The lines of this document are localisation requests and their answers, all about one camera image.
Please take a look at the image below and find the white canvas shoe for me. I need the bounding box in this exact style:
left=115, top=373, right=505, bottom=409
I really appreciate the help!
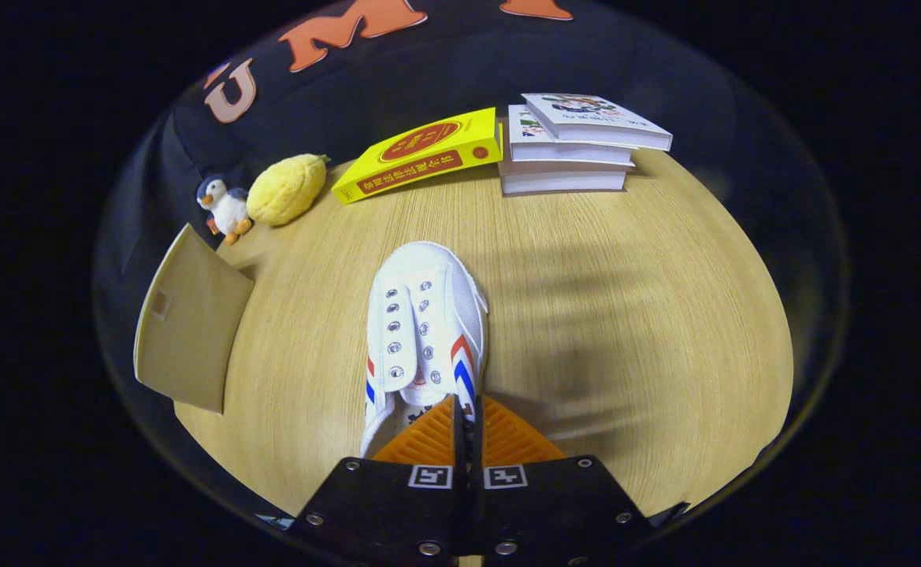
left=359, top=241, right=490, bottom=459

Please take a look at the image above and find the yellow book with red circle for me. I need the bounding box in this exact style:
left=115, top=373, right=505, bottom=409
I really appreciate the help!
left=331, top=107, right=503, bottom=206

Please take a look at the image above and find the yellow round plush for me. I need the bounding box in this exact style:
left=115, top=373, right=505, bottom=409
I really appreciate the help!
left=246, top=154, right=330, bottom=228

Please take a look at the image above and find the beige fabric storage box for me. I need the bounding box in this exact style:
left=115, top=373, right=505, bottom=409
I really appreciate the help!
left=133, top=222, right=256, bottom=416

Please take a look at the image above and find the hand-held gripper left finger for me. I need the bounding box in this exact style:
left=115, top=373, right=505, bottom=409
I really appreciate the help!
left=287, top=395, right=473, bottom=567

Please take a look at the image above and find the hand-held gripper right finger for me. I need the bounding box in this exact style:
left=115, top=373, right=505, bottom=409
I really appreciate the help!
left=472, top=394, right=658, bottom=567

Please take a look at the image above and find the penguin plush toy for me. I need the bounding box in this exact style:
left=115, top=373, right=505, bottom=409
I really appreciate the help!
left=195, top=175, right=254, bottom=246

